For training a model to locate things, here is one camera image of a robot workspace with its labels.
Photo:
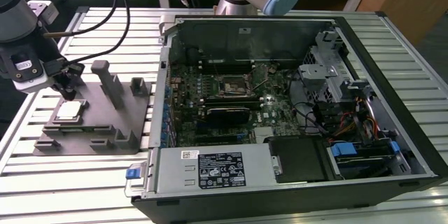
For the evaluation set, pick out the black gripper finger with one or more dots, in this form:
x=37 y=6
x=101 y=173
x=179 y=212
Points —
x=68 y=93

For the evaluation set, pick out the silver CPU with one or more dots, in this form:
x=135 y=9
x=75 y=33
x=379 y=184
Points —
x=69 y=110

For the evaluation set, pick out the CPU socket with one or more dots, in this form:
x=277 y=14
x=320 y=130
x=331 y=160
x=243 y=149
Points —
x=232 y=86

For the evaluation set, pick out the grey parts rack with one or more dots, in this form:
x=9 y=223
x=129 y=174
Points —
x=97 y=124

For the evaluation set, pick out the grey case release latch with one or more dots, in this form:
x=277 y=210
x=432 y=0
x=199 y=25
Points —
x=165 y=23

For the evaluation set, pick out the blue case latch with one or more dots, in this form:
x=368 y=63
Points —
x=131 y=174

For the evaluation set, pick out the silver power supply unit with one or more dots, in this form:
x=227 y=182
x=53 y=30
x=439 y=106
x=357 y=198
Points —
x=175 y=171

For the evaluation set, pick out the black expansion slot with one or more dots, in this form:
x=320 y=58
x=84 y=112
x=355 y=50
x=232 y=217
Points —
x=216 y=139

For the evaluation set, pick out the black expansion card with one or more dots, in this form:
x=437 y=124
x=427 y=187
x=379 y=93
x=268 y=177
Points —
x=227 y=116

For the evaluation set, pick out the silver chipset heat sink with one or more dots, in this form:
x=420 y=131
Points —
x=263 y=132

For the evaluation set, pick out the green motherboard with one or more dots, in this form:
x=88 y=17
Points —
x=280 y=127

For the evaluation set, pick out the black open PC case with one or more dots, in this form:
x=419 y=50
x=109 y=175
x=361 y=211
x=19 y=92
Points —
x=244 y=208

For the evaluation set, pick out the black plastic shroud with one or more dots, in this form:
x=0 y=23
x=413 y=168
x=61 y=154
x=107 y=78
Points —
x=297 y=158

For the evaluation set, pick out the silver metal drive cage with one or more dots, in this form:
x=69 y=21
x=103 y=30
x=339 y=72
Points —
x=315 y=77

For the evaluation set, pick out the blue disk carrier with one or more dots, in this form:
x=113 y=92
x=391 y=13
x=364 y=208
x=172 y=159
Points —
x=343 y=150

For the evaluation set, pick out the blue plastic clip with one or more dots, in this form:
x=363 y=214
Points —
x=395 y=147

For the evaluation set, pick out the wooden cabinet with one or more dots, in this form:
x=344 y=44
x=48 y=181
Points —
x=412 y=3

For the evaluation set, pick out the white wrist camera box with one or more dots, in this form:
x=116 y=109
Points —
x=28 y=85

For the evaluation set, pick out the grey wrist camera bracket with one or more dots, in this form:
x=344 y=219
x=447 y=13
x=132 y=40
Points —
x=47 y=11

